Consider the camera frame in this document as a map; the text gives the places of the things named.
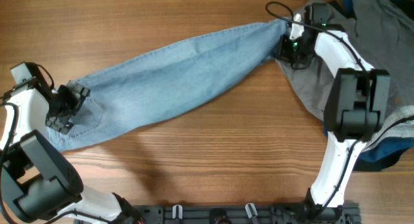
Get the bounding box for light blue denim jeans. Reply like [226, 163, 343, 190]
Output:
[47, 20, 287, 151]

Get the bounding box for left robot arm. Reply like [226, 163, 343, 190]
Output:
[1, 62, 145, 223]

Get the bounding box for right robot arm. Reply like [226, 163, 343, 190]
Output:
[271, 3, 390, 223]

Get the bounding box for grey t-shirt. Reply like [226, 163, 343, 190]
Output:
[277, 0, 413, 151]

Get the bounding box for right black cable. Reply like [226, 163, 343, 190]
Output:
[265, 1, 373, 215]

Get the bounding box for black cable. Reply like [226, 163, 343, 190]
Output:
[0, 63, 107, 224]
[265, 1, 373, 215]

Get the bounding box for left black cable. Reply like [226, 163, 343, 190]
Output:
[0, 63, 107, 224]

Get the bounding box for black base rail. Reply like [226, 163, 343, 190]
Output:
[73, 203, 362, 224]

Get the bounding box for left grey rail clip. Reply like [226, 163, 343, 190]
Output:
[172, 205, 183, 219]

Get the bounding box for grey rail clip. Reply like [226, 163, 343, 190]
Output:
[245, 203, 259, 224]
[172, 205, 183, 219]

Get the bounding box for right grey rail clip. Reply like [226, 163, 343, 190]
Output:
[245, 203, 259, 224]

